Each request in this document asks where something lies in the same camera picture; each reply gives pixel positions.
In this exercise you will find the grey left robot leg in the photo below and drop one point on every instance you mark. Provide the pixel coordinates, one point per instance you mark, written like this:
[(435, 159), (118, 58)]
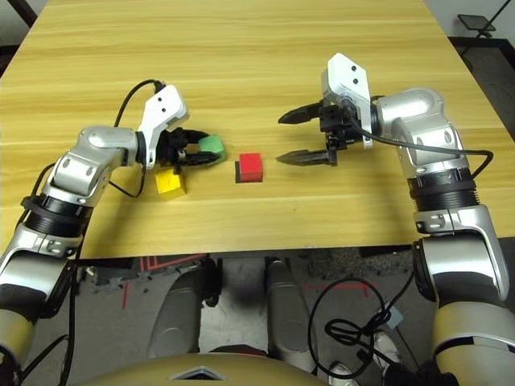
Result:
[(173, 317)]

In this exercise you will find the grey right robot leg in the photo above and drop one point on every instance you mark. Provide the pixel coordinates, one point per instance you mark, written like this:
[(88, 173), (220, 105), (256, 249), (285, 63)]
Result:
[(287, 313)]

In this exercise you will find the dark slanted bar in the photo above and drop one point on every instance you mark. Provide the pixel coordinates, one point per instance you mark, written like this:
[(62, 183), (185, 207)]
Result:
[(24, 11)]

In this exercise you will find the grey robot leg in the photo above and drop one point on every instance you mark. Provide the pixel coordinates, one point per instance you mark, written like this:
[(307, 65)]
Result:
[(287, 313), (173, 317)]

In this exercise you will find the red tape strip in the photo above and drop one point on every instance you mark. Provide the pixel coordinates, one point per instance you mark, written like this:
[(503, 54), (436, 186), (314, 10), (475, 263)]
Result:
[(125, 295)]

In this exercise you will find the black stand with flat plate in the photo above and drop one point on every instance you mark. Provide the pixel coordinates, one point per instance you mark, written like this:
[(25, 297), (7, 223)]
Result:
[(475, 22)]

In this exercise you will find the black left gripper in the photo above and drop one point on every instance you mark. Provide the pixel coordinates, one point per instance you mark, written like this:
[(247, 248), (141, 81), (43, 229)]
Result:
[(171, 146)]

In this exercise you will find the green block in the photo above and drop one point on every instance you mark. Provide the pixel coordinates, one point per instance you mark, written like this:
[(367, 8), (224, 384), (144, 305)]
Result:
[(211, 144)]

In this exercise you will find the black mat with red lines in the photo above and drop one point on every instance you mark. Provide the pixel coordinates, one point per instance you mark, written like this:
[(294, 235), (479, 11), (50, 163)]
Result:
[(161, 263)]

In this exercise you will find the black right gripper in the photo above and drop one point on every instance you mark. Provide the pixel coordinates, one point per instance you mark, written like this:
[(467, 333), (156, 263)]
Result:
[(334, 118)]

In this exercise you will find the tan robot torso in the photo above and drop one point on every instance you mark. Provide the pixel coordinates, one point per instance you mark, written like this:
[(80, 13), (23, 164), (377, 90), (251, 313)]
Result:
[(141, 374)]

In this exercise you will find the red block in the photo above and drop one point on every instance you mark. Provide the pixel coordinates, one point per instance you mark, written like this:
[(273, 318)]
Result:
[(250, 165)]

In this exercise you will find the yellow block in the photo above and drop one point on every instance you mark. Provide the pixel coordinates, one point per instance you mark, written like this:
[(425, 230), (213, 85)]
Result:
[(169, 185)]

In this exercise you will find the white shoe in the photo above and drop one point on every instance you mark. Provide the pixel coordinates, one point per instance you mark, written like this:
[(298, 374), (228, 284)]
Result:
[(342, 374), (384, 346)]

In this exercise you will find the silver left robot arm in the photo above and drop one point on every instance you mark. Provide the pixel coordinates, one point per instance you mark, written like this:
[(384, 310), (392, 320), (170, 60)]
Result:
[(80, 173)]

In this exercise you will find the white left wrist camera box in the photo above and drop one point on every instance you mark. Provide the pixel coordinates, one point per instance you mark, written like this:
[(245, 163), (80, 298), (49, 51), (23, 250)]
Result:
[(163, 106)]

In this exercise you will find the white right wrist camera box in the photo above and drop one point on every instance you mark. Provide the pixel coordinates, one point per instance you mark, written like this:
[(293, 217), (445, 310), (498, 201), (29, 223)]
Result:
[(346, 76)]

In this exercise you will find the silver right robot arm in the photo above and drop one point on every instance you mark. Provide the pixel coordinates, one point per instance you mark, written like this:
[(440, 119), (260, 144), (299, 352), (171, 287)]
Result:
[(442, 181)]

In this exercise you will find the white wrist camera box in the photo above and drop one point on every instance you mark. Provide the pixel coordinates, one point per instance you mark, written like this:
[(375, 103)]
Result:
[(346, 76), (163, 106)]

